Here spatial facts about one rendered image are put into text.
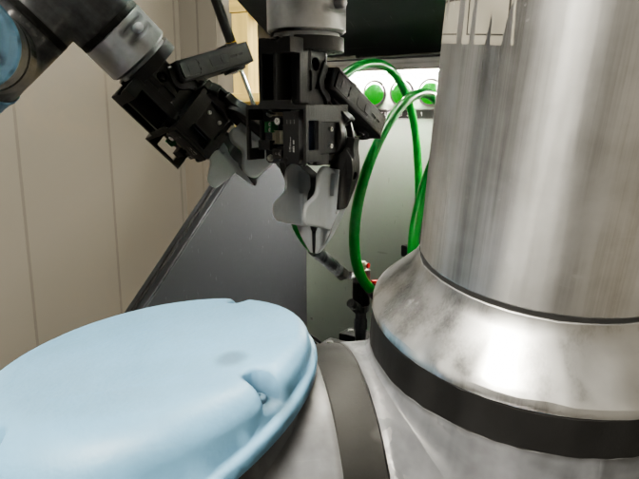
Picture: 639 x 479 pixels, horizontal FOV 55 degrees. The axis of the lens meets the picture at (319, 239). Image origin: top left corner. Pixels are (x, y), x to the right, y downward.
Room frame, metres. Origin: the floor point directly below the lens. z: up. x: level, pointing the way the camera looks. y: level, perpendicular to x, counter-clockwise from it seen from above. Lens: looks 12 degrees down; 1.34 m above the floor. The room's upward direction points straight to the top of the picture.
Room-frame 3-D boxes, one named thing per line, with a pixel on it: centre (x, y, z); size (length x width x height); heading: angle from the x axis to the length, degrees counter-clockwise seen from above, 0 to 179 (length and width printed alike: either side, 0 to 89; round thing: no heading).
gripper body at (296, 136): (0.60, 0.02, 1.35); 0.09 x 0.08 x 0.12; 145
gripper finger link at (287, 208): (0.62, 0.03, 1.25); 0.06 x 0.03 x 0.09; 145
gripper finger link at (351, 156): (0.61, -0.02, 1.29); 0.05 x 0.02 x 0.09; 55
